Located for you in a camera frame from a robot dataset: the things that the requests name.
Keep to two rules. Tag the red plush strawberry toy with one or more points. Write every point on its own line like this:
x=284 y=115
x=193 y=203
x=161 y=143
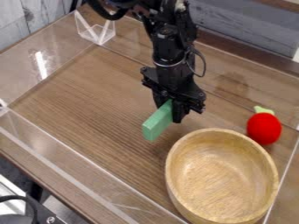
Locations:
x=263 y=126

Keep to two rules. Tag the clear acrylic corner bracket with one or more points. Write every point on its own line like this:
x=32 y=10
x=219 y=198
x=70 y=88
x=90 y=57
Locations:
x=97 y=34

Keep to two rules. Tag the wooden bowl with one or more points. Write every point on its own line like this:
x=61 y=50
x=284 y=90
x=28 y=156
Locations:
x=221 y=177

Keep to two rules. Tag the green rectangular block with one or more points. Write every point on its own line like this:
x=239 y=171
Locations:
x=157 y=122

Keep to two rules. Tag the clear acrylic tray wall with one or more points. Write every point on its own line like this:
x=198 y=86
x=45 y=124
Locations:
x=90 y=190

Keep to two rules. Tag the black device with screw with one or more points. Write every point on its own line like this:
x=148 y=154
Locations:
x=22 y=214

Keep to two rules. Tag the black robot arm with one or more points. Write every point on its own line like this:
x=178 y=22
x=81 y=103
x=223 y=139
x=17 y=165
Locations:
x=172 y=33

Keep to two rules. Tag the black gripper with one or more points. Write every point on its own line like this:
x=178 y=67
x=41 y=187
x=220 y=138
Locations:
x=170 y=82

